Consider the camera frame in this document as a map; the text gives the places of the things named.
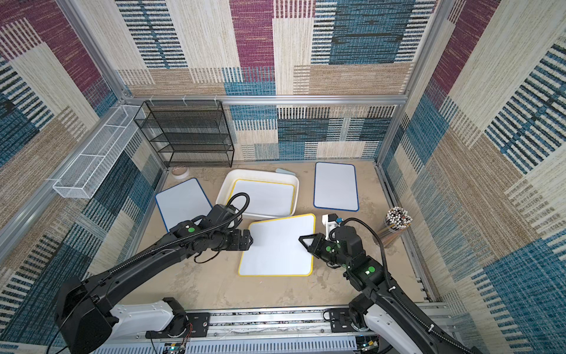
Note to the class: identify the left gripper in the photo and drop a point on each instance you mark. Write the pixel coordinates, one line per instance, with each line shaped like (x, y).
(239, 244)

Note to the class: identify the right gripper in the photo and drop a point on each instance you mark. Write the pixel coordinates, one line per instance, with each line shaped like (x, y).
(320, 246)

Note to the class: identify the yellow-framed whiteboard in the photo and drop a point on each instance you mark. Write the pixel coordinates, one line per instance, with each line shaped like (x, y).
(276, 250)
(266, 199)

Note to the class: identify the blue-framed whiteboard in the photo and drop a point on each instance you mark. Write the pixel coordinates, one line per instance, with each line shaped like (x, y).
(182, 202)
(336, 187)

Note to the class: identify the white plastic storage box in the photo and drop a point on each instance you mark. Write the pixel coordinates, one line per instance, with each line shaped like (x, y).
(255, 176)

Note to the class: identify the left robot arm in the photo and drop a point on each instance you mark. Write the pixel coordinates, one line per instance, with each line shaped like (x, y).
(83, 307)

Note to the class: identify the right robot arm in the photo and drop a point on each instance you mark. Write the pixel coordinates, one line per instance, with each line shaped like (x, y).
(381, 306)

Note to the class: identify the cup of pencils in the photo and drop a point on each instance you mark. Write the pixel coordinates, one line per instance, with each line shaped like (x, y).
(396, 221)

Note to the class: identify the tape roll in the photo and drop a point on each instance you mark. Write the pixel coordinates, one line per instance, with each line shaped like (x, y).
(180, 172)

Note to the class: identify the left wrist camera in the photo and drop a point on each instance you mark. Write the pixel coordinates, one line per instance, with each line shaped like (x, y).
(218, 214)

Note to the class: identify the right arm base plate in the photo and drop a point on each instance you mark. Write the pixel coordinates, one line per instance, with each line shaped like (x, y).
(345, 320)

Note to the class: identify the aluminium front rail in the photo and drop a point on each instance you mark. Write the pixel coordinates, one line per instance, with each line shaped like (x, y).
(138, 319)

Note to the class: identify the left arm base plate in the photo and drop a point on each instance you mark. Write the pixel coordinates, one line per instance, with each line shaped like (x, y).
(191, 325)

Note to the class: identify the black wire mesh shelf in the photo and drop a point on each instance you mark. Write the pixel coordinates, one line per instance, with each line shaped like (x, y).
(192, 133)

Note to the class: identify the white wire mesh basket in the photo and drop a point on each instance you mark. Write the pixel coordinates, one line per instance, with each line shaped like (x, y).
(87, 172)

